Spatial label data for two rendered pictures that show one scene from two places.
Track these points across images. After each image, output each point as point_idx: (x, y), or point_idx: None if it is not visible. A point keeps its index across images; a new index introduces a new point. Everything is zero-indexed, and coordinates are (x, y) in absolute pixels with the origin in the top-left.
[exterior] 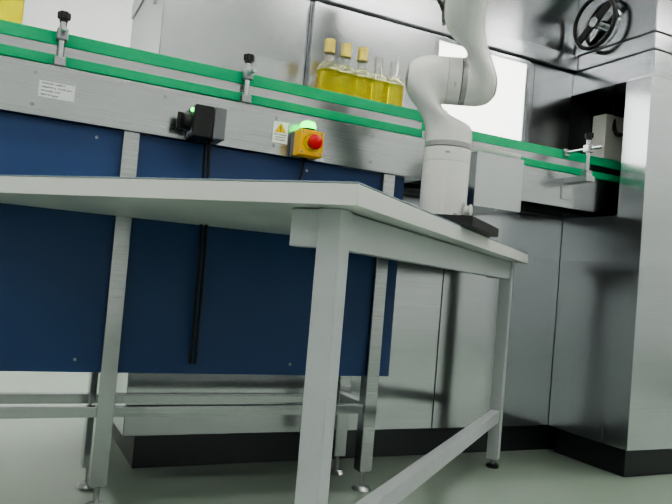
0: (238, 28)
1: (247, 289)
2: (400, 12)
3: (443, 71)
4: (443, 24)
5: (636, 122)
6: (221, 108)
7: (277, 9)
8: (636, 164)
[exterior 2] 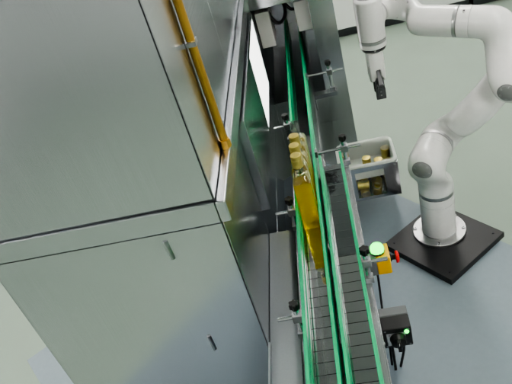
0: (243, 209)
1: None
2: (241, 61)
3: (448, 155)
4: (379, 99)
5: (325, 27)
6: (406, 308)
7: (236, 158)
8: (334, 57)
